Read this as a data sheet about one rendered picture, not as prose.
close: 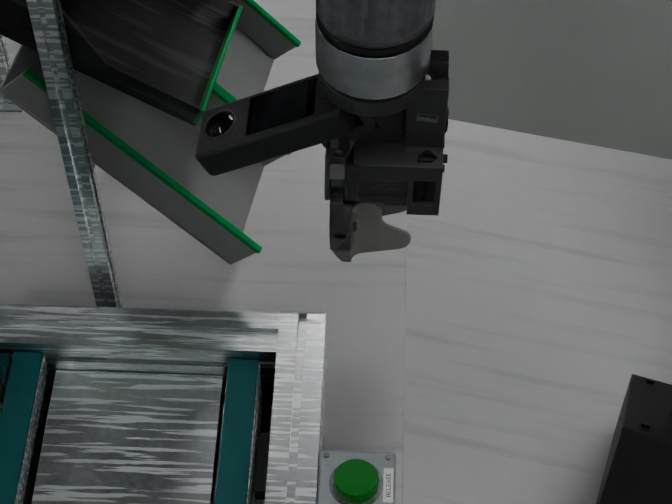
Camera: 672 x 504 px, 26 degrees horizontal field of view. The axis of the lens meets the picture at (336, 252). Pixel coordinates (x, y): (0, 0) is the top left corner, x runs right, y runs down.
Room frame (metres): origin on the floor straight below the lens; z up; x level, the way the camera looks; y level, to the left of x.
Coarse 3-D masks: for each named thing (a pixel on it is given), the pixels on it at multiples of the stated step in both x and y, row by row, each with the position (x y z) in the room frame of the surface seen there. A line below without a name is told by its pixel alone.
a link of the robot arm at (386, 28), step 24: (336, 0) 0.65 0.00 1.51; (360, 0) 0.64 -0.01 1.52; (384, 0) 0.64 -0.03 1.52; (408, 0) 0.64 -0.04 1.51; (432, 0) 0.66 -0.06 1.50; (336, 24) 0.65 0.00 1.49; (360, 24) 0.64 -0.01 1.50; (384, 24) 0.64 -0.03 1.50; (408, 24) 0.64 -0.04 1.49; (432, 24) 0.66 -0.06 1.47; (360, 48) 0.64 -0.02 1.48; (384, 48) 0.64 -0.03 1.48; (408, 48) 0.64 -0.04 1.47
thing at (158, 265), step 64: (256, 0) 1.34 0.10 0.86; (0, 128) 1.12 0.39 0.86; (0, 192) 1.03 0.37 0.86; (64, 192) 1.03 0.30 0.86; (128, 192) 1.03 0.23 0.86; (256, 192) 1.03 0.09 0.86; (320, 192) 1.03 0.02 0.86; (0, 256) 0.94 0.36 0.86; (64, 256) 0.94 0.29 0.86; (128, 256) 0.94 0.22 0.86; (192, 256) 0.94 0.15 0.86; (256, 256) 0.94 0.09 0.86; (320, 256) 0.94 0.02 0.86; (384, 256) 0.94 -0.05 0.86; (384, 320) 0.86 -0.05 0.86; (384, 384) 0.78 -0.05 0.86; (384, 448) 0.70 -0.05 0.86
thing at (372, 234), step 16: (352, 208) 0.65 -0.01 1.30; (368, 208) 0.65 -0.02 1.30; (352, 224) 0.65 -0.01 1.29; (368, 224) 0.65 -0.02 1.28; (384, 224) 0.65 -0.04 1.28; (352, 240) 0.65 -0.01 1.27; (368, 240) 0.65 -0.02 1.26; (384, 240) 0.65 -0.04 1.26; (400, 240) 0.65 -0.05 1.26; (352, 256) 0.65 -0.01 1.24
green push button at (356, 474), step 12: (348, 468) 0.62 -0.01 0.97; (360, 468) 0.62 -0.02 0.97; (372, 468) 0.62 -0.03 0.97; (336, 480) 0.61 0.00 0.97; (348, 480) 0.61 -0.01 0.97; (360, 480) 0.61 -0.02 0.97; (372, 480) 0.61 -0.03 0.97; (336, 492) 0.60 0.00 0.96; (348, 492) 0.60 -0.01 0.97; (360, 492) 0.60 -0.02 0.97; (372, 492) 0.60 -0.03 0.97
